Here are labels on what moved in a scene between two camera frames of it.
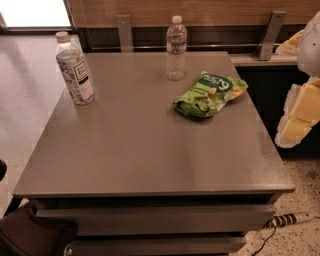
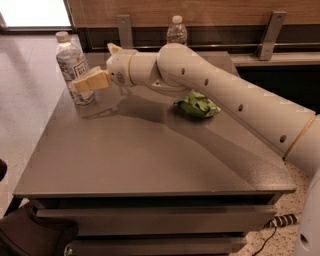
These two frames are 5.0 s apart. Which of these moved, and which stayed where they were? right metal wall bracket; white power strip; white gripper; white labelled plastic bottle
Moved: white gripper
Stayed: white power strip; white labelled plastic bottle; right metal wall bracket
